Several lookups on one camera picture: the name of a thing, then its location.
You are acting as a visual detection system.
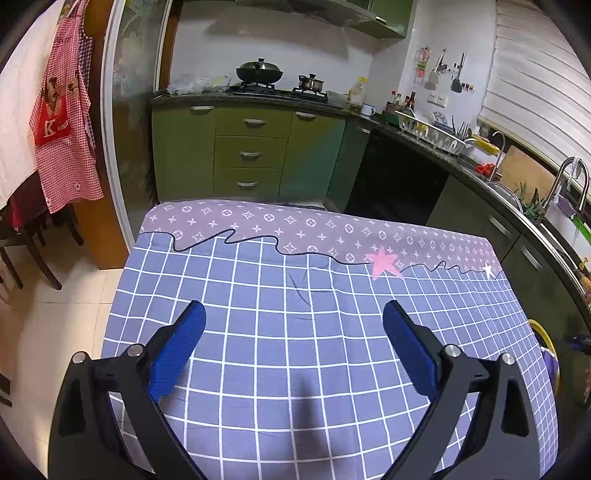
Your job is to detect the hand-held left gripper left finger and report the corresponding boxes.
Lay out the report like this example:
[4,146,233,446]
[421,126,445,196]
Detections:
[48,300,208,480]

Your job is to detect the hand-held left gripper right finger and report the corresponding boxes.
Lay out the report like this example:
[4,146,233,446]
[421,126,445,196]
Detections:
[382,300,541,480]

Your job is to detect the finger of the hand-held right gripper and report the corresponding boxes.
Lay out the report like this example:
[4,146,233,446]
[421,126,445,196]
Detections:
[565,334,591,356]

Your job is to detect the yellow rimmed waste bin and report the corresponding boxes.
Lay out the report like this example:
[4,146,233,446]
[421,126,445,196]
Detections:
[526,318,562,408]

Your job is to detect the blue checked tablecloth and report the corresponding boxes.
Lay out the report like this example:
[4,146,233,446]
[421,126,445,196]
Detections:
[99,198,560,480]

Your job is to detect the green leafy vegetables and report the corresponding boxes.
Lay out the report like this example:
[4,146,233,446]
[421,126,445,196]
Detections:
[514,182,549,221]

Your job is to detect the dark green sink cabinet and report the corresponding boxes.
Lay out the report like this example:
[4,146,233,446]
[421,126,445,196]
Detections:
[424,172,591,335]

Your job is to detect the steel colander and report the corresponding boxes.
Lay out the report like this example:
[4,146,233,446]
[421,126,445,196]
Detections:
[484,180,525,213]

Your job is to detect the large steel faucet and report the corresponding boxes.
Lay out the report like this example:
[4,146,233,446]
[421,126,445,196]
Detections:
[547,156,591,216]

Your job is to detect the black built-in appliance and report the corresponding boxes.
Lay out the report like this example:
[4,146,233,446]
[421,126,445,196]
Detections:
[344,128,451,228]

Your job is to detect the wooden cutting board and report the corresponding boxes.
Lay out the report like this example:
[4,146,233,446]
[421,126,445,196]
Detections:
[498,145,557,200]

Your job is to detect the dark wooden chair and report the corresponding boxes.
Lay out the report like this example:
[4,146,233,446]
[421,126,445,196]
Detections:
[0,202,85,292]

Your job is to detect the green drawer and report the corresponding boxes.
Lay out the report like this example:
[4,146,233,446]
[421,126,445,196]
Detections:
[213,137,290,169]
[214,107,293,139]
[213,167,284,197]

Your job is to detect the dark kitchen countertop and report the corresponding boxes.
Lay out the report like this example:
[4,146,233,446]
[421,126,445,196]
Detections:
[150,89,591,308]

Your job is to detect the green kitchen cabinet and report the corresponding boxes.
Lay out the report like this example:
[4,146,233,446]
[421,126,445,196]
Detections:
[151,103,348,209]

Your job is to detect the yellow sponge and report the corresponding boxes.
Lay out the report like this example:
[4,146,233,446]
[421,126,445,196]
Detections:
[470,137,502,156]

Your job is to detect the small steel faucet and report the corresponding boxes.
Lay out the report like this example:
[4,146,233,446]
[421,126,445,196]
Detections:
[489,131,508,182]

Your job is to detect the white dish rack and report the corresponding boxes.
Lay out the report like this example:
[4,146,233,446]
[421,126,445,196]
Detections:
[394,109,477,158]

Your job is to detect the glass sliding door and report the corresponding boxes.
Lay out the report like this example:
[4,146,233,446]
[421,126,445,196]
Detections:
[100,0,172,269]

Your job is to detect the red checked apron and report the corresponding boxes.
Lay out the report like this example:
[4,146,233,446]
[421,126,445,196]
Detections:
[28,0,105,214]

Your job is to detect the clear oil bottle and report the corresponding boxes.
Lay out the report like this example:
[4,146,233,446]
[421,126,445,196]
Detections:
[348,78,370,110]

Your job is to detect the clear plastic bags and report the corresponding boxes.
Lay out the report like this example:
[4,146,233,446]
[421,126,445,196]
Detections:
[165,72,232,96]

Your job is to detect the black hanging spatula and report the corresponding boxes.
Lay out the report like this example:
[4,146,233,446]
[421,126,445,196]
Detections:
[450,52,467,95]

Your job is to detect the white hanging spatula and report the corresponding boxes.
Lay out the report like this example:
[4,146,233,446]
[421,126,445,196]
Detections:
[423,48,448,91]

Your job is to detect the white window blinds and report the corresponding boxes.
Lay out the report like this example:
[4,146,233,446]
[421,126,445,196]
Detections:
[477,0,591,178]

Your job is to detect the black gas stove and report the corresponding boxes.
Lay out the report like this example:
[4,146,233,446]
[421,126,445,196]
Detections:
[230,82,330,103]

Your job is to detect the small steel pot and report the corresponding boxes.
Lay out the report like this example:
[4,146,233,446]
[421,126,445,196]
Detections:
[297,73,327,93]

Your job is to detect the black wok with lid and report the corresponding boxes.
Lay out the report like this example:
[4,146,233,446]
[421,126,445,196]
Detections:
[235,58,285,85]

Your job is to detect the steel range hood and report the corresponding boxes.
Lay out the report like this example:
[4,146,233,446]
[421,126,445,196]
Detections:
[184,0,376,29]

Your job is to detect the pink wall decoration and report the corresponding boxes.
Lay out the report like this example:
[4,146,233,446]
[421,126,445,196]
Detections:
[413,45,433,86]

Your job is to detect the green wall cabinet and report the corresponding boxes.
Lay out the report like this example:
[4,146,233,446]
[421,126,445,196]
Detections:
[346,0,414,40]

